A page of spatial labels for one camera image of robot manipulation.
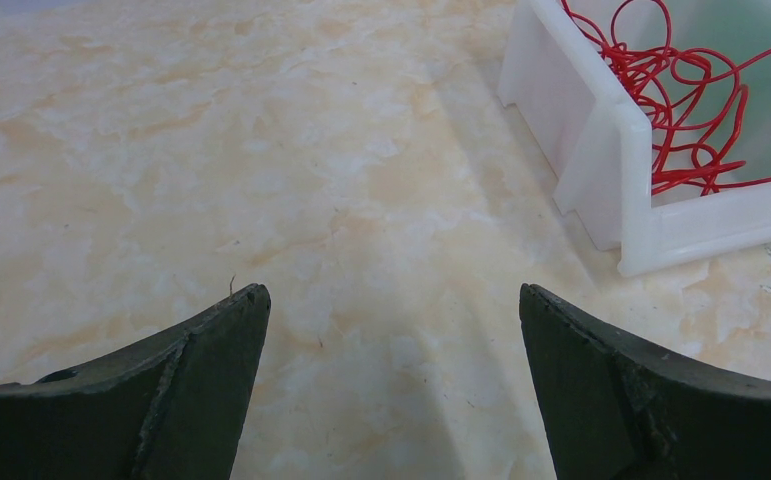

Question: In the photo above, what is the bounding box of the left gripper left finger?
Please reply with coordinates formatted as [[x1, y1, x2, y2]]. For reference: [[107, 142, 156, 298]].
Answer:
[[0, 284, 271, 479]]

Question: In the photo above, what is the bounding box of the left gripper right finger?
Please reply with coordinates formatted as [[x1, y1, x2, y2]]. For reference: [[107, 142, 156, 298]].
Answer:
[[519, 284, 771, 479]]

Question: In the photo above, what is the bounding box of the red cable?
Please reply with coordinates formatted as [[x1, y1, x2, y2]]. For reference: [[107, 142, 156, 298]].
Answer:
[[560, 0, 771, 197]]

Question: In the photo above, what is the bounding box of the white plastic bin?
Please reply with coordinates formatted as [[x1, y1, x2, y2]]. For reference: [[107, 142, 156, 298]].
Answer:
[[498, 1, 771, 276]]

